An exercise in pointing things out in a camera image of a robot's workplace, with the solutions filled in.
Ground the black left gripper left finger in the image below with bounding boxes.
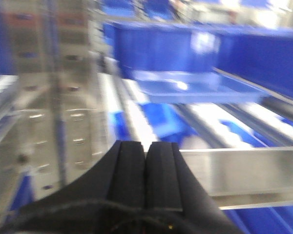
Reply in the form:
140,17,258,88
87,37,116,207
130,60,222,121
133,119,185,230
23,140,145,210

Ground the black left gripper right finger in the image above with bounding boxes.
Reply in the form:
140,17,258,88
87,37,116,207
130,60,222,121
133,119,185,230
146,142,233,226

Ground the blue plastic tray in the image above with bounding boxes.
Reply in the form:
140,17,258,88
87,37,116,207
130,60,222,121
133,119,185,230
132,70,270,104

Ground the perforated metal shelf upright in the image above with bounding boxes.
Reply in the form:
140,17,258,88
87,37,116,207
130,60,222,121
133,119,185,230
6,0,107,198

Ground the large blue bin on shelf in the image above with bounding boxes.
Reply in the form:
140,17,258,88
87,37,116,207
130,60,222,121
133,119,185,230
103,21,293,98

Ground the stainless steel shelf rail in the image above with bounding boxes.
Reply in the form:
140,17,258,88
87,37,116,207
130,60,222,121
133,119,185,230
181,147,293,210

